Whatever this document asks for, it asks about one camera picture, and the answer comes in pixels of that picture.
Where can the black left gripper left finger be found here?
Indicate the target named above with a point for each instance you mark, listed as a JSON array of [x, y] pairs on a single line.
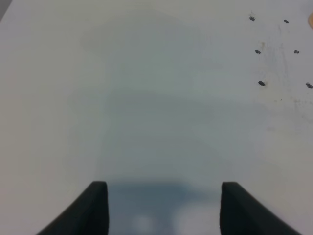
[[87, 215]]

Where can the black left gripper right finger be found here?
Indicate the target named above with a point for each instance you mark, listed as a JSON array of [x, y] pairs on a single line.
[[242, 214]]

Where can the orange far cup coaster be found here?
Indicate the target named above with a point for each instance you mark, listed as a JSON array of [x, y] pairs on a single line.
[[310, 20]]

